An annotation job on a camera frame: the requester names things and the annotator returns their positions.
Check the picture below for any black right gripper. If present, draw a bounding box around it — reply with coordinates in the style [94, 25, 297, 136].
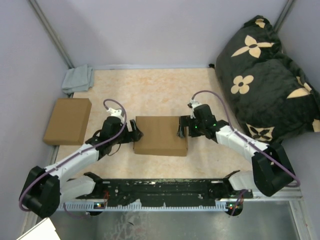
[177, 115, 206, 139]

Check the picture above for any brown cardboard box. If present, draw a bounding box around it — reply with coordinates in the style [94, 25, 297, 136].
[133, 116, 188, 157]
[43, 98, 92, 146]

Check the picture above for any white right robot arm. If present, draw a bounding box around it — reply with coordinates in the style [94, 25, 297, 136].
[177, 101, 295, 198]

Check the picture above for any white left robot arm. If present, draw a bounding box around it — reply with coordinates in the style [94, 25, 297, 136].
[18, 116, 143, 218]

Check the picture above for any folded brown cardboard box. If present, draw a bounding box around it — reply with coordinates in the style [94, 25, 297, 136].
[43, 98, 92, 146]

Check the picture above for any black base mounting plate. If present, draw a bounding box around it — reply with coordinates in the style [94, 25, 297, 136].
[77, 178, 241, 207]

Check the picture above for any grey folded cloth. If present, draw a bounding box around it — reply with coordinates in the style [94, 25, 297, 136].
[61, 64, 94, 94]

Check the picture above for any black floral pillow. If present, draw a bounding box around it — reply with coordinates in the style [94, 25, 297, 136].
[215, 15, 320, 143]

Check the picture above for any white board corner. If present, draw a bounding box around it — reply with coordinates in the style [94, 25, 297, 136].
[18, 217, 60, 240]

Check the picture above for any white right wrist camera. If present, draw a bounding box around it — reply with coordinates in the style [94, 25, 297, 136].
[187, 99, 202, 119]

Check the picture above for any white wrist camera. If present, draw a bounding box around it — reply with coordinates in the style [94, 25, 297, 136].
[187, 99, 202, 119]
[106, 107, 125, 122]

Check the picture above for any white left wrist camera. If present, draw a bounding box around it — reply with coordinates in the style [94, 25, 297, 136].
[106, 107, 125, 122]

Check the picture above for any aluminium rail frame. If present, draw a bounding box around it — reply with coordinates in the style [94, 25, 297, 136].
[29, 147, 305, 203]

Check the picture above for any white slotted cable duct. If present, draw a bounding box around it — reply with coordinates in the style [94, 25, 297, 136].
[57, 199, 238, 211]

